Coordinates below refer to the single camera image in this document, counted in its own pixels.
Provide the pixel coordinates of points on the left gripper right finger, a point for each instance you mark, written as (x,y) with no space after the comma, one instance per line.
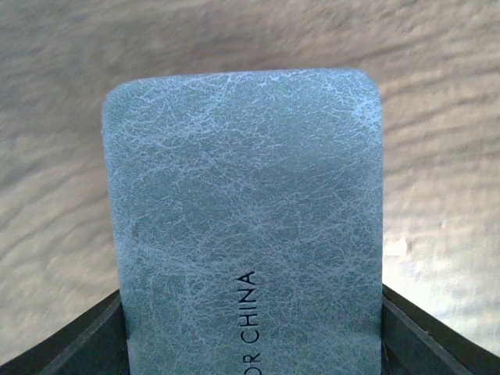
(414,342)

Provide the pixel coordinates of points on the grey green glasses case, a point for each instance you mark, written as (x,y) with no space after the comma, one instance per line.
(247,221)

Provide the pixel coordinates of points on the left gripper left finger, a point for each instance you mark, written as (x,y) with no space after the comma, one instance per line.
(94,343)

